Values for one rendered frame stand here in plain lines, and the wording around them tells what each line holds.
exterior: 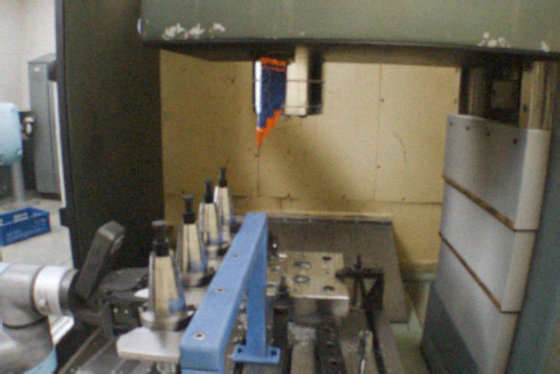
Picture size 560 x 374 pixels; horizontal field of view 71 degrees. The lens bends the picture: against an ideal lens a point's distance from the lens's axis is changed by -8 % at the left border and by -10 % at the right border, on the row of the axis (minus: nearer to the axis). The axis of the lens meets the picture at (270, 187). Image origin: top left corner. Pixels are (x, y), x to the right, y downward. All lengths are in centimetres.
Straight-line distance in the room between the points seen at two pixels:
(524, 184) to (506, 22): 29
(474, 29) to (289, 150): 142
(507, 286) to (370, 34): 53
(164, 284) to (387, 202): 167
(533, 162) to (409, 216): 133
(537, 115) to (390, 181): 128
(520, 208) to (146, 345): 65
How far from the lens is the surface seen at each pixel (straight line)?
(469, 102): 121
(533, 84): 83
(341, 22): 64
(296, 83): 88
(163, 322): 49
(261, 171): 202
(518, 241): 86
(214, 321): 48
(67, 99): 135
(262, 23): 65
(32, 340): 75
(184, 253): 58
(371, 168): 202
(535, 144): 82
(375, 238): 201
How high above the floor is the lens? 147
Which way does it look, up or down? 13 degrees down
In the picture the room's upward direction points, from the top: 1 degrees clockwise
